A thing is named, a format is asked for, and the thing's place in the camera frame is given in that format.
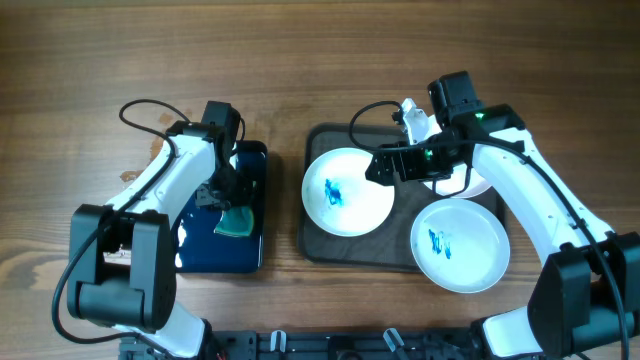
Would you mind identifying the green sponge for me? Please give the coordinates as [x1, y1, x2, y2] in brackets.
[214, 206, 255, 238]

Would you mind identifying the white plate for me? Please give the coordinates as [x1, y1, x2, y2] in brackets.
[410, 199, 511, 294]
[409, 112, 494, 199]
[301, 147, 395, 237]

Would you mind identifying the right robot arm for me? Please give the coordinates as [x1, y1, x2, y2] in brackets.
[365, 71, 639, 359]

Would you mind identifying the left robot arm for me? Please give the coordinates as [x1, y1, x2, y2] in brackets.
[51, 101, 257, 359]

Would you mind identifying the blue water tray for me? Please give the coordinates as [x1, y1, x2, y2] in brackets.
[172, 141, 268, 273]

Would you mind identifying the dark brown serving tray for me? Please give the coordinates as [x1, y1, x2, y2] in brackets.
[297, 123, 507, 273]

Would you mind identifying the left black cable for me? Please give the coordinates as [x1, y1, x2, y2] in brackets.
[51, 98, 194, 346]

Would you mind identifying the black cable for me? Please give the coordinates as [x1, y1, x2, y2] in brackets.
[51, 98, 194, 346]
[348, 99, 631, 360]

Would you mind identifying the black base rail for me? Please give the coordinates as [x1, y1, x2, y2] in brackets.
[118, 327, 565, 360]

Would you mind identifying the right black cable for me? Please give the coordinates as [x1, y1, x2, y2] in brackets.
[348, 99, 631, 360]

